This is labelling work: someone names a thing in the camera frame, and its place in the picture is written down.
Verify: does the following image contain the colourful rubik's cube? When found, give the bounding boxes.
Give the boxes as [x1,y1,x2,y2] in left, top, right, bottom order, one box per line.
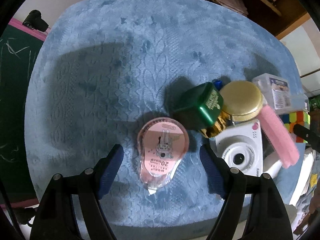
[279,111,311,143]

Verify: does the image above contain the blue fuzzy table mat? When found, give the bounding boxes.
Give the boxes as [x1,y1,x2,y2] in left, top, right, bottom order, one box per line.
[25,0,303,238]

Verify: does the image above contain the clear labelled plastic box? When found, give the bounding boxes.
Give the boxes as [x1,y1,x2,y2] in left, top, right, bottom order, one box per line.
[252,73,309,115]

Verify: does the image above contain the white toy camera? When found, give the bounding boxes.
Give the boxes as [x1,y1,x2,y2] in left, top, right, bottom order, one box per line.
[209,119,263,177]

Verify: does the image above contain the gold round tin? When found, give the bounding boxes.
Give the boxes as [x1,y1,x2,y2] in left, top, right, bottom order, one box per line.
[220,80,264,122]

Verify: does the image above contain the pink correction tape dispenser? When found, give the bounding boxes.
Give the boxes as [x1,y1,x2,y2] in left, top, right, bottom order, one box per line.
[137,117,189,195]

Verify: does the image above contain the green chalkboard pink frame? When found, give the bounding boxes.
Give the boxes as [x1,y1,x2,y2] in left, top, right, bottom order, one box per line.
[1,18,46,207]

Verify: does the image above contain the black clamp knob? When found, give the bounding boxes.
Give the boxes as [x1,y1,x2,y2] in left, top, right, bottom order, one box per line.
[22,10,49,32]

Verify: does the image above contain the pink hair roller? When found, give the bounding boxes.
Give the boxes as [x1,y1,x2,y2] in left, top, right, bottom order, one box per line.
[257,105,299,168]

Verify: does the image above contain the wooden corner shelf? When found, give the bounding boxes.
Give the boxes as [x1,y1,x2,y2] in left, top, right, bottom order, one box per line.
[243,0,311,40]

